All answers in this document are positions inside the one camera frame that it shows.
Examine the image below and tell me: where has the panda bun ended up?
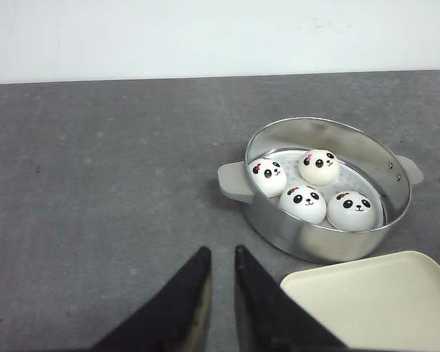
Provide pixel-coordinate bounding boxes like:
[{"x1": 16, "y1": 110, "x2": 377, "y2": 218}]
[
  {"x1": 298, "y1": 149, "x2": 340, "y2": 186},
  {"x1": 248, "y1": 158, "x2": 287, "y2": 198},
  {"x1": 279, "y1": 185, "x2": 327, "y2": 224},
  {"x1": 326, "y1": 190, "x2": 376, "y2": 231}
]

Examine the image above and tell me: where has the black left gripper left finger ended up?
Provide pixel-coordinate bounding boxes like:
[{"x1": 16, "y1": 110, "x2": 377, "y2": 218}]
[{"x1": 92, "y1": 246, "x2": 211, "y2": 351}]

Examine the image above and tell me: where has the stainless steel steamer pot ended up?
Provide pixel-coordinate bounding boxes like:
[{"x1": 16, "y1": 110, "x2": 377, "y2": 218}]
[{"x1": 217, "y1": 117, "x2": 423, "y2": 263}]

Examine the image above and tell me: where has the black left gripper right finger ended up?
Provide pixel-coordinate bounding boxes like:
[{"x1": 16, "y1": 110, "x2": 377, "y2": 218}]
[{"x1": 235, "y1": 245, "x2": 348, "y2": 351}]

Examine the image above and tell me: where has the cream rectangular tray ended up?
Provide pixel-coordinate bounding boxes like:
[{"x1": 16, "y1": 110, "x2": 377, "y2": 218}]
[{"x1": 280, "y1": 251, "x2": 440, "y2": 351}]

